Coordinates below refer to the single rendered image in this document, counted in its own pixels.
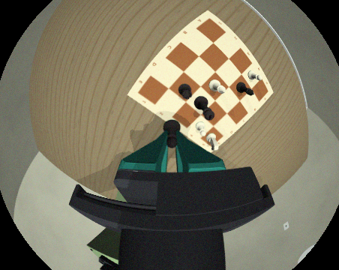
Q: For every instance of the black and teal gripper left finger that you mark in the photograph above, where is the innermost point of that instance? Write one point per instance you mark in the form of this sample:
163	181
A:
149	157

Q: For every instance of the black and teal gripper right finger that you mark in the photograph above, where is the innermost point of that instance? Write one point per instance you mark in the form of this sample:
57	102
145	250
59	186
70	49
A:
192	158

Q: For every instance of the brown and cream chessboard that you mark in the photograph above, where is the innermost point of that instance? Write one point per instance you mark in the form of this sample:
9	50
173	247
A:
204	50

